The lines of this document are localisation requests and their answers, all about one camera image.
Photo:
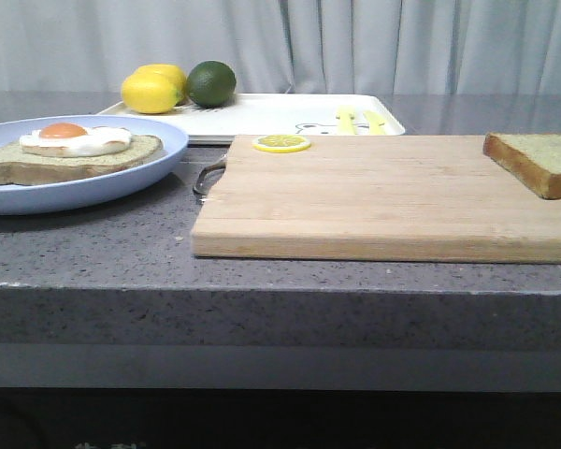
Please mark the front yellow lemon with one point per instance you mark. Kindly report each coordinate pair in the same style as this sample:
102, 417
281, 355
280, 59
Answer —
149, 93

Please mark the yellow lemon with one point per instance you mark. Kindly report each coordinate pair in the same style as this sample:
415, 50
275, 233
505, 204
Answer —
173, 72
149, 93

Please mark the rear yellow lemon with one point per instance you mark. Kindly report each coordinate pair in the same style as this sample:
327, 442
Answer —
173, 72

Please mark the light blue round plate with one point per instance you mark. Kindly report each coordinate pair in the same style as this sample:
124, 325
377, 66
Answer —
21, 200

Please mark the green lime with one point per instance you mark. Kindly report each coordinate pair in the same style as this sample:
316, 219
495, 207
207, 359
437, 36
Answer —
211, 84

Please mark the yellow plastic fork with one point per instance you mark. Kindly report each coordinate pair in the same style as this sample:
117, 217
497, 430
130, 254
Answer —
345, 116

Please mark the lemon slice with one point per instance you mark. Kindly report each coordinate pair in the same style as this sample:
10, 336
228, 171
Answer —
281, 143

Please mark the white plastic tray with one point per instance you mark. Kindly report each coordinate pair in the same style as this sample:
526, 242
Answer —
265, 114

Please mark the white curtain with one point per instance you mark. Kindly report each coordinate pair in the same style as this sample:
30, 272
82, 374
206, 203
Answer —
331, 47

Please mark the metal cutting board handle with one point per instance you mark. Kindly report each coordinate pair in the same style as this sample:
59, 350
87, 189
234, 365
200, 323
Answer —
207, 177

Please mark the fried egg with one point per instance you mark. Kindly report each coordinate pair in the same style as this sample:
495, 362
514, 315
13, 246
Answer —
73, 140

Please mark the wooden cutting board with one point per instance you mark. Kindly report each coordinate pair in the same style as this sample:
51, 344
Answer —
400, 198

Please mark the bread slice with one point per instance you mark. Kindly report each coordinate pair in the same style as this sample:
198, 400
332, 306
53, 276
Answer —
534, 159
23, 168

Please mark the yellow plastic knife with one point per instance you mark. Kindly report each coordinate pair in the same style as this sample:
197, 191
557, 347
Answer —
376, 123

